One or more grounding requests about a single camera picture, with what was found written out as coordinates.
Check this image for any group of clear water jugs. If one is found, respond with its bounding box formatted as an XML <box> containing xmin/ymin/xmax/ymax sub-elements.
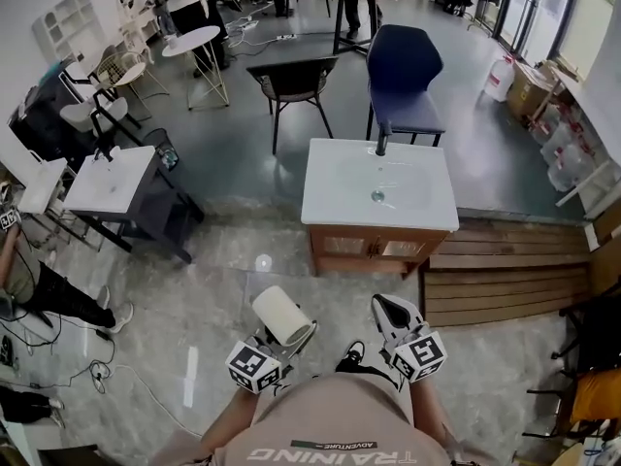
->
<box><xmin>527</xmin><ymin>103</ymin><xmax>599</xmax><ymax>194</ymax></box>

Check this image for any wooden vanity cabinet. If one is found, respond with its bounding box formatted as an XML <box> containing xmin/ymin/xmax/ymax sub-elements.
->
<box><xmin>307</xmin><ymin>222</ymin><xmax>450</xmax><ymax>280</ymax></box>

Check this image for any white arched shelf unit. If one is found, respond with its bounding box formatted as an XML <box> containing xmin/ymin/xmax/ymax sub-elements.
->
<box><xmin>30</xmin><ymin>0</ymin><xmax>107</xmax><ymax>63</ymax></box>

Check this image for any black cable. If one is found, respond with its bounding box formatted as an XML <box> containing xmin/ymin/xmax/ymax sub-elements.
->
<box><xmin>0</xmin><ymin>308</ymin><xmax>117</xmax><ymax>396</ymax></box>

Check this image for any black mesh wastebasket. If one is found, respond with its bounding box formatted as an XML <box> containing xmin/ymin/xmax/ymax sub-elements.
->
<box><xmin>142</xmin><ymin>127</ymin><xmax>181</xmax><ymax>172</ymax></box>

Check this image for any person's left forearm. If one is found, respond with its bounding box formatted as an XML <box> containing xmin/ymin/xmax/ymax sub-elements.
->
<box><xmin>199</xmin><ymin>384</ymin><xmax>266</xmax><ymax>451</ymax></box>

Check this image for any person's black and white shoe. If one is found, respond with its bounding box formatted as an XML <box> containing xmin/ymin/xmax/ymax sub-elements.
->
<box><xmin>335</xmin><ymin>339</ymin><xmax>367</xmax><ymax>374</ymax></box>

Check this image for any round white table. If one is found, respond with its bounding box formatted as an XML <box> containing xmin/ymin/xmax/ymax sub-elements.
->
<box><xmin>160</xmin><ymin>24</ymin><xmax>231</xmax><ymax>112</ymax></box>

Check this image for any blue upholstered chair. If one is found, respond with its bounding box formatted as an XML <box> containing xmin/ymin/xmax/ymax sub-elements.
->
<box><xmin>364</xmin><ymin>23</ymin><xmax>447</xmax><ymax>148</ymax></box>

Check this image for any person's right forearm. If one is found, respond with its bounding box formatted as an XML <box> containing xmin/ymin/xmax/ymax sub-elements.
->
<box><xmin>408</xmin><ymin>375</ymin><xmax>468</xmax><ymax>451</ymax></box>

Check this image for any black chair with orange cushion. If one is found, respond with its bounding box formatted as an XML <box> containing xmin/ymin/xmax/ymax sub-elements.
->
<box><xmin>522</xmin><ymin>296</ymin><xmax>621</xmax><ymax>442</ymax></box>

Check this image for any white chair with black frame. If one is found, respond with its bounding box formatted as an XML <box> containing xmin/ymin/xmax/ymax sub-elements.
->
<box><xmin>58</xmin><ymin>55</ymin><xmax>143</xmax><ymax>146</ymax></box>

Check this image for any clear water jug red label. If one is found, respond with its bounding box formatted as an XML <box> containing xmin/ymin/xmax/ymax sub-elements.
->
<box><xmin>484</xmin><ymin>54</ymin><xmax>516</xmax><ymax>103</ymax></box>

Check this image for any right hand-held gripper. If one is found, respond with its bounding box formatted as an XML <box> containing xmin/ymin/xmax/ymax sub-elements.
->
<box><xmin>370</xmin><ymin>293</ymin><xmax>448</xmax><ymax>384</ymax></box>

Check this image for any wooden slat platform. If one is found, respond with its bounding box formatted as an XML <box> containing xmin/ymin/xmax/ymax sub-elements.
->
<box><xmin>418</xmin><ymin>216</ymin><xmax>594</xmax><ymax>328</ymax></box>

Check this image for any white cable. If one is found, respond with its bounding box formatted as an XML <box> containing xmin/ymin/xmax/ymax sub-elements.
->
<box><xmin>112</xmin><ymin>362</ymin><xmax>204</xmax><ymax>439</ymax></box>

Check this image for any beige wire chair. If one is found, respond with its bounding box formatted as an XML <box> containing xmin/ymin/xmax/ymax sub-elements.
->
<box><xmin>95</xmin><ymin>50</ymin><xmax>172</xmax><ymax>117</ymax></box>

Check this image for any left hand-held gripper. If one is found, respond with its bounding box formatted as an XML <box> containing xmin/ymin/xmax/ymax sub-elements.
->
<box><xmin>225</xmin><ymin>321</ymin><xmax>320</xmax><ymax>395</ymax></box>

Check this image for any white sink counter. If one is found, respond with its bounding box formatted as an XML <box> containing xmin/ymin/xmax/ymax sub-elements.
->
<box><xmin>300</xmin><ymin>137</ymin><xmax>461</xmax><ymax>233</ymax></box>

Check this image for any white vanity table with mirror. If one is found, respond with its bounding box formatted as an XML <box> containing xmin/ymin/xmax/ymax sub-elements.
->
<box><xmin>115</xmin><ymin>0</ymin><xmax>162</xmax><ymax>53</ymax></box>

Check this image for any small white sink top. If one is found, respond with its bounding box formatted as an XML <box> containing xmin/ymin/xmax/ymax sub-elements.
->
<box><xmin>62</xmin><ymin>145</ymin><xmax>157</xmax><ymax>214</ymax></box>

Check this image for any cardboard box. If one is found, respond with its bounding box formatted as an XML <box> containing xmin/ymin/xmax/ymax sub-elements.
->
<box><xmin>506</xmin><ymin>59</ymin><xmax>560</xmax><ymax>121</ymax></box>

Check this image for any person's beige shirt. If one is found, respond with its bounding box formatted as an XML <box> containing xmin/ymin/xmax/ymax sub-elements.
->
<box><xmin>148</xmin><ymin>370</ymin><xmax>487</xmax><ymax>466</ymax></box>

